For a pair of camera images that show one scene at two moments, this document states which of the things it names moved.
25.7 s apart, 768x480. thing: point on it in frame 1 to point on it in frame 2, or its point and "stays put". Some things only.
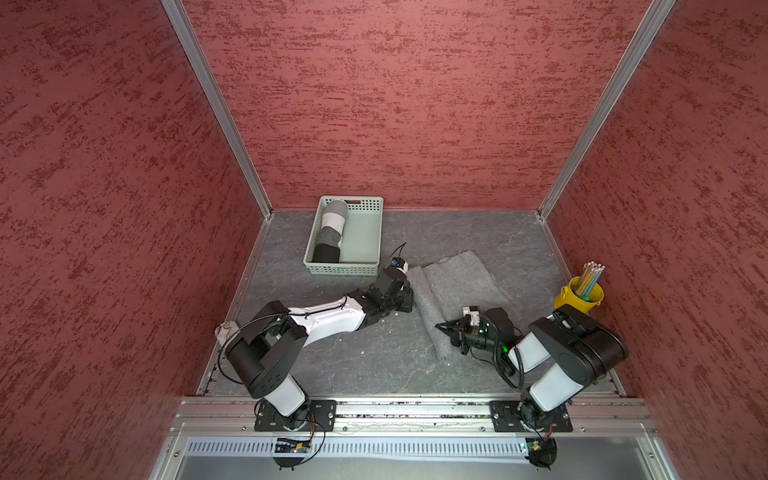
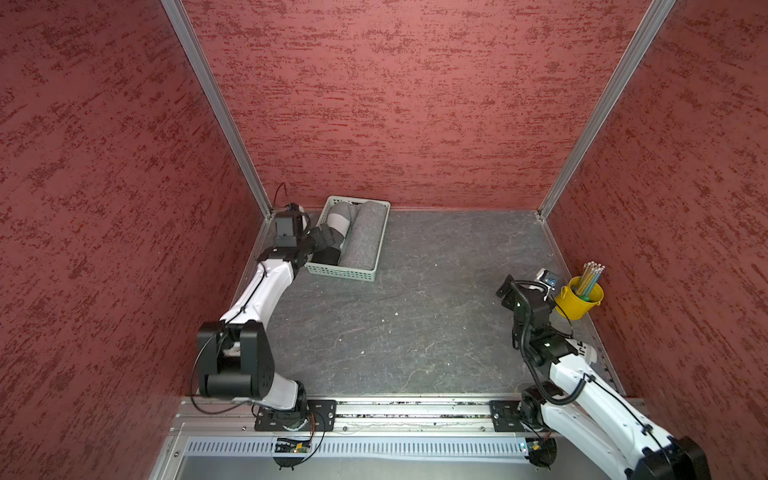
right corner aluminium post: (656, 17) stays put
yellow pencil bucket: (569, 296) stays put
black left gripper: (408, 297) to (314, 233)
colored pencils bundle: (590, 276) stays put
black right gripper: (456, 332) to (510, 297)
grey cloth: (444, 288) to (361, 239)
